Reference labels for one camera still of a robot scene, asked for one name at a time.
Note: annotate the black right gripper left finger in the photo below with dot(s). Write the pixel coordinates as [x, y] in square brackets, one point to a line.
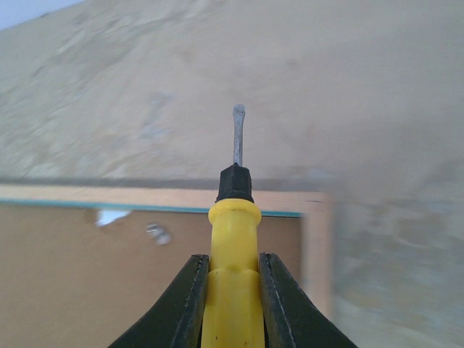
[175, 320]

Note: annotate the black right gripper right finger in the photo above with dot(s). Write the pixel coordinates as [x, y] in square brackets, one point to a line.
[290, 317]

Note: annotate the yellow screwdriver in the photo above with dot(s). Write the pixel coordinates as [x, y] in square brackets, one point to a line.
[233, 315]

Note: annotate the teal picture frame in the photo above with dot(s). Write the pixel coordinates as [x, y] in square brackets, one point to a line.
[77, 266]

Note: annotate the silver frame retaining clip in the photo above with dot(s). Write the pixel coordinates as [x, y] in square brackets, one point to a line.
[159, 233]

